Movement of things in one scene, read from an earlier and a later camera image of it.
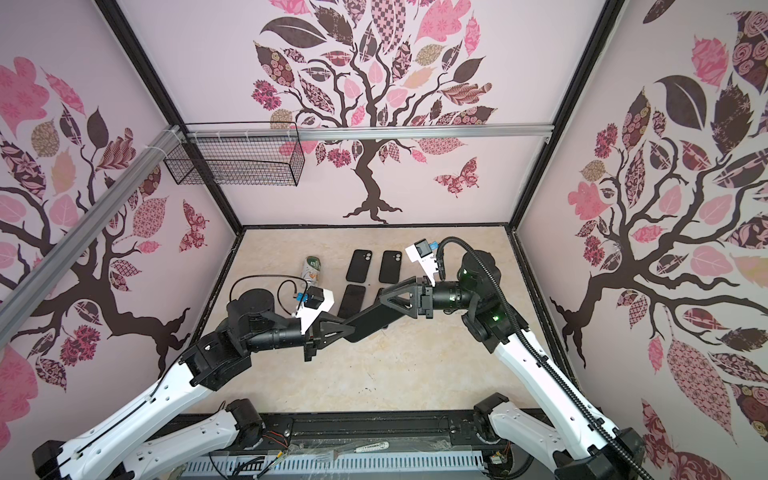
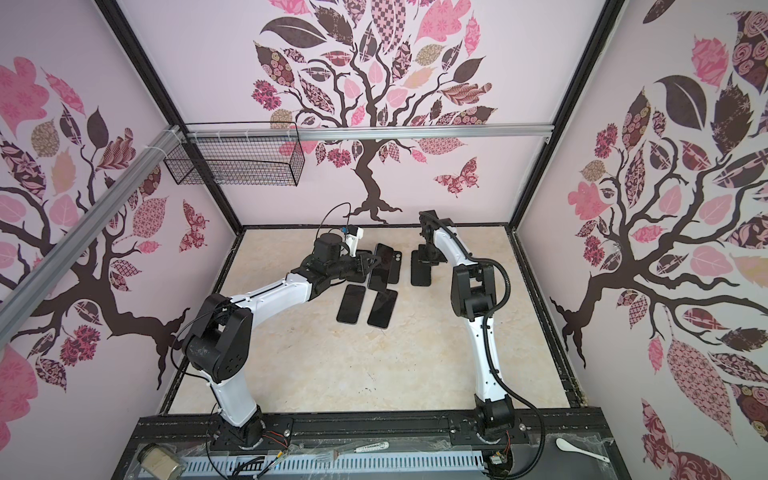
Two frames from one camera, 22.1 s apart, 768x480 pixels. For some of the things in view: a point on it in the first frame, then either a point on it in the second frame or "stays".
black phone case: [359, 266] stays
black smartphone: [377, 321] → [379, 275]
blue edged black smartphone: [352, 299] stays
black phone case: [390, 271] stays
